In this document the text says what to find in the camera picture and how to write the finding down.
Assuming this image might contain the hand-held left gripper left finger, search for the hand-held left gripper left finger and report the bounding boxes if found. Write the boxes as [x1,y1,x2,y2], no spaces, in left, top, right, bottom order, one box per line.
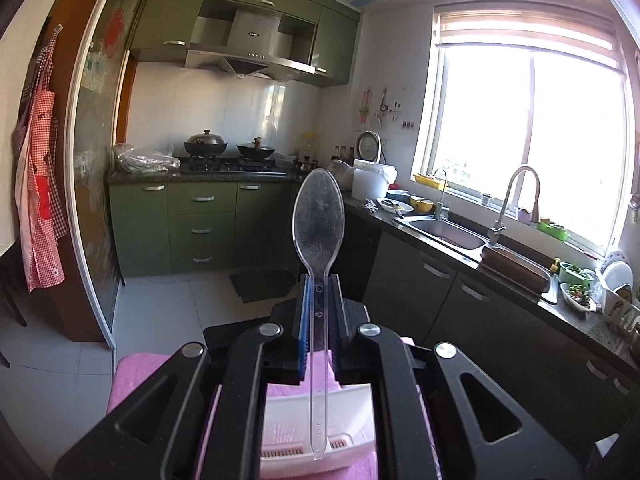
[52,274,315,480]

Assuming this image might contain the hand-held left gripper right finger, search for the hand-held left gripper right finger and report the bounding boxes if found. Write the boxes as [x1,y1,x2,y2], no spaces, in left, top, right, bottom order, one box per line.
[327,274,586,480]

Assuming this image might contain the white plastic utensil holder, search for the white plastic utensil holder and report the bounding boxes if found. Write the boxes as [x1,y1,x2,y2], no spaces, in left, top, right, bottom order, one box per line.
[260,382,377,478]

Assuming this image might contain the clear plastic spoon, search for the clear plastic spoon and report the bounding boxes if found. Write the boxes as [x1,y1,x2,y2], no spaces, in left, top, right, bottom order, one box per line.
[292,168,346,461]

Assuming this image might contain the dark floor mat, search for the dark floor mat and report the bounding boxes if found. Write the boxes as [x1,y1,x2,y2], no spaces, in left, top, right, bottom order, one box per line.
[229,269,298,304]

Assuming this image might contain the dark lower cabinets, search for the dark lower cabinets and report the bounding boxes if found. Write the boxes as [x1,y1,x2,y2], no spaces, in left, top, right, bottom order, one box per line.
[345,205,640,461]

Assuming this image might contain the steel sink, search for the steel sink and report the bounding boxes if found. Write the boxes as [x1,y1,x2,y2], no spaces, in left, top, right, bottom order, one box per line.
[395,215,488,252]

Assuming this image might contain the white plastic bucket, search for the white plastic bucket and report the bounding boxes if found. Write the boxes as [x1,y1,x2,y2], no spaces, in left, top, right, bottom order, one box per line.
[351,158,398,201]

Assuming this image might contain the small steel faucet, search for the small steel faucet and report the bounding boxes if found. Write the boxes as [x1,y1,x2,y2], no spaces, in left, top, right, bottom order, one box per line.
[431,168,451,221]

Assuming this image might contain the clear plastic bag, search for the clear plastic bag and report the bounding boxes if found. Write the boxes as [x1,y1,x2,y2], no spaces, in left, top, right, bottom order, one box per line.
[327,159,356,191]

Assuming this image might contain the tall steel faucet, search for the tall steel faucet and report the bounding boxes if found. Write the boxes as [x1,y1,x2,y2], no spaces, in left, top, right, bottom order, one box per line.
[487,165,542,246]

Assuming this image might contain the wooden cutting board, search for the wooden cutting board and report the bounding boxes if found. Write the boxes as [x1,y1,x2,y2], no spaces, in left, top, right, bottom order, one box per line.
[480,247,551,293]

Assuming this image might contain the black gas stove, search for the black gas stove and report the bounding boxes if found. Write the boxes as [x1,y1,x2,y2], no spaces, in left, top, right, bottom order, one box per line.
[180,157,288,177]

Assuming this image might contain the white rice cooker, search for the white rice cooker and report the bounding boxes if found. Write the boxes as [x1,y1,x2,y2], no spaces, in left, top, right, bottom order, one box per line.
[354,130,384,163]

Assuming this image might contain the green lower cabinets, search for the green lower cabinets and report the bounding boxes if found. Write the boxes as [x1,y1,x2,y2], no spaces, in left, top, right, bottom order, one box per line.
[108,180,301,277]

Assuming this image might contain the green cabinets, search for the green cabinets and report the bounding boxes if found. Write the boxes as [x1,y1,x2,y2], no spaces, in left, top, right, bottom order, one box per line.
[108,180,301,277]
[129,0,362,87]

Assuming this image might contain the black lidded wok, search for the black lidded wok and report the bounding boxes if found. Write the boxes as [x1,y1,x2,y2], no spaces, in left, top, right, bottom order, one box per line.
[184,130,228,157]

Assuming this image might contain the plastic bag of vegetables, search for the plastic bag of vegetables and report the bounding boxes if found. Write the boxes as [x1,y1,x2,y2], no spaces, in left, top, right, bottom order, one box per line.
[113,142,182,175]

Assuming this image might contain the green windowsill container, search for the green windowsill container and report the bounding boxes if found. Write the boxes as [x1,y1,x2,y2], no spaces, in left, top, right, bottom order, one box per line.
[537,220,571,241]

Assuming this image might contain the white oval dish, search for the white oval dish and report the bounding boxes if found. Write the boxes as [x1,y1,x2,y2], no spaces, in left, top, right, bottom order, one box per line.
[560,282,598,312]

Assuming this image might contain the green bowl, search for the green bowl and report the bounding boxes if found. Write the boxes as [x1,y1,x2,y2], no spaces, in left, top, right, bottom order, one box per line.
[558,261,596,288]

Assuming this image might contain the kitchen window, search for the kitchen window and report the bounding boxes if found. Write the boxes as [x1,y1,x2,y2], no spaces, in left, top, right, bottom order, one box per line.
[412,2,631,256]

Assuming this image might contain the dish rack with plates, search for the dish rack with plates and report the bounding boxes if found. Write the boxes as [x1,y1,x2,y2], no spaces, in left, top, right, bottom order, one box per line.
[597,250,640,341]

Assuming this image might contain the sliding glass door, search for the sliding glass door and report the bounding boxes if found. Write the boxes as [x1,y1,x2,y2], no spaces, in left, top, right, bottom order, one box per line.
[65,0,156,351]

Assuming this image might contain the steel range hood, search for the steel range hood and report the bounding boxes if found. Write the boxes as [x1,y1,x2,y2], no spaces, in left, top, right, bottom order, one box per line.
[184,10,317,83]

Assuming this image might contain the red checkered apron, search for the red checkered apron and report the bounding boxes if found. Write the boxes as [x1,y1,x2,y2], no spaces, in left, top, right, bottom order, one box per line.
[12,25,71,295]

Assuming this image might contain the green upper cabinets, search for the green upper cabinets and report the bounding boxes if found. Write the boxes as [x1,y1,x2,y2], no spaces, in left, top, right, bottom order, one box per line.
[129,0,362,87]

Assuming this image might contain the beige roller blind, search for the beige roller blind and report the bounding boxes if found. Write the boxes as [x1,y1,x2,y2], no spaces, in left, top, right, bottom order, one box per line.
[432,2,618,51]

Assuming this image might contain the black wok with handle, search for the black wok with handle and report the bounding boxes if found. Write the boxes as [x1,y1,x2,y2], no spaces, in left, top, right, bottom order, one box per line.
[236,136,277,158]

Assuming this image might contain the wall hooks with utensils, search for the wall hooks with utensils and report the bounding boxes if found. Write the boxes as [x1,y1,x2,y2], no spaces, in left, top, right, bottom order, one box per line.
[357,87,418,131]

